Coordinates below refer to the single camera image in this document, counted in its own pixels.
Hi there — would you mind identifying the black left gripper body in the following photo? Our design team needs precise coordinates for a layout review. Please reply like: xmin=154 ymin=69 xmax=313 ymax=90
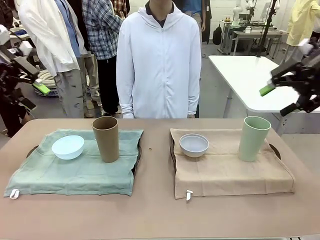
xmin=0 ymin=48 xmax=25 ymax=101

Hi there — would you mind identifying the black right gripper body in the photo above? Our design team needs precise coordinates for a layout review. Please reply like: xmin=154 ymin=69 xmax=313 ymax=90
xmin=296 ymin=42 xmax=320 ymax=113

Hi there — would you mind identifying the pale green tall cup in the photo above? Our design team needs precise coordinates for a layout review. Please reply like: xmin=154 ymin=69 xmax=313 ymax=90
xmin=237 ymin=115 xmax=272 ymax=163

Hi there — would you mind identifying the light blue bowl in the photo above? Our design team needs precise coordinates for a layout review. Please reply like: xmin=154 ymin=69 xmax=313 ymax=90
xmin=51 ymin=135 xmax=85 ymax=161

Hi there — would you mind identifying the brown tall cup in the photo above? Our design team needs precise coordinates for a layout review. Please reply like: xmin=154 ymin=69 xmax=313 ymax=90
xmin=91 ymin=116 xmax=119 ymax=164

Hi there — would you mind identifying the green cloth mat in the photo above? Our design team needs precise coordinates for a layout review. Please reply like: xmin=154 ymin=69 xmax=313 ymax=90
xmin=3 ymin=128 xmax=145 ymax=200

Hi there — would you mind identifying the beige cloth mat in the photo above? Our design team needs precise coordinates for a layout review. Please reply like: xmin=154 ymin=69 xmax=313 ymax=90
xmin=169 ymin=127 xmax=296 ymax=202

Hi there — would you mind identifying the grey-blue bowl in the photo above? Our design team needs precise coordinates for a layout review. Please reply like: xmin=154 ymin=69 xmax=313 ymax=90
xmin=179 ymin=133 xmax=210 ymax=158

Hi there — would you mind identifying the person's left forearm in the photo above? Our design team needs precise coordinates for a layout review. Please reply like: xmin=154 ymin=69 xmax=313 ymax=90
xmin=186 ymin=82 xmax=203 ymax=116

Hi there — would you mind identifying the person's right forearm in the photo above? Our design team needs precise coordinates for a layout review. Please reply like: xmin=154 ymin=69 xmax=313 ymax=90
xmin=116 ymin=82 xmax=137 ymax=116

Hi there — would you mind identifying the dark brown serving tray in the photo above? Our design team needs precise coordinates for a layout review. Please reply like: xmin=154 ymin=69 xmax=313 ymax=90
xmin=169 ymin=136 xmax=283 ymax=176
xmin=26 ymin=131 xmax=143 ymax=177

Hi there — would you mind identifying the blue white ceramic basin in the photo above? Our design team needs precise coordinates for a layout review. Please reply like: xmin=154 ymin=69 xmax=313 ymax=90
xmin=33 ymin=69 xmax=61 ymax=97

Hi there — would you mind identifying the person in dark trousers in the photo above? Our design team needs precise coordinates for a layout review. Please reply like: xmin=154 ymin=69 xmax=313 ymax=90
xmin=0 ymin=98 xmax=35 ymax=138

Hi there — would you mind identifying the white table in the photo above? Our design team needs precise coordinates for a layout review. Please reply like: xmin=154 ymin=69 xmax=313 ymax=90
xmin=208 ymin=54 xmax=320 ymax=137

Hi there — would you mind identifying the black tripod stand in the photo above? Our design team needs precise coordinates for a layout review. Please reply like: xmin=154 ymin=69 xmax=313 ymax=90
xmin=256 ymin=0 xmax=280 ymax=59

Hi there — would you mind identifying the person in white overshirt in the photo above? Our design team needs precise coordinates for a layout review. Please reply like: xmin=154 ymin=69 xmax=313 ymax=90
xmin=17 ymin=0 xmax=88 ymax=119

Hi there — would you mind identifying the grey background workbench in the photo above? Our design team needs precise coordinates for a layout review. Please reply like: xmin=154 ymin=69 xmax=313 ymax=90
xmin=221 ymin=19 xmax=288 ymax=56

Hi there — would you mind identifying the person in yellow shirt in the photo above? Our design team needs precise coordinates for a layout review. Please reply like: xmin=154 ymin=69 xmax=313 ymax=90
xmin=286 ymin=0 xmax=320 ymax=63

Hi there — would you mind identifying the person in blue plaid shirt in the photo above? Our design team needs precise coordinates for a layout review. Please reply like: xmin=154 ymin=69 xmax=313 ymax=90
xmin=81 ymin=0 xmax=124 ymax=117

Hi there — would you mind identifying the person in white hoodie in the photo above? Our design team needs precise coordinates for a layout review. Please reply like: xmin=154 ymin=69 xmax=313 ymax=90
xmin=116 ymin=0 xmax=203 ymax=120

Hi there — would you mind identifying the grey coiled hose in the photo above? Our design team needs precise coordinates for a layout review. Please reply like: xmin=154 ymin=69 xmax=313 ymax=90
xmin=39 ymin=69 xmax=57 ymax=87

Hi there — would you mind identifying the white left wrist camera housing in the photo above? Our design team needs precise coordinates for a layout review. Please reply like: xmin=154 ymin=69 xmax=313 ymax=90
xmin=18 ymin=41 xmax=34 ymax=57

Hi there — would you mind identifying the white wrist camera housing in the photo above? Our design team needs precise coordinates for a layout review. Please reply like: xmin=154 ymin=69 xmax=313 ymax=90
xmin=298 ymin=38 xmax=315 ymax=55
xmin=18 ymin=41 xmax=34 ymax=57

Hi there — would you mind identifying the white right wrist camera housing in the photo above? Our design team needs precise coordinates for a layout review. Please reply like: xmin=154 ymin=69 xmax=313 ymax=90
xmin=298 ymin=38 xmax=315 ymax=55

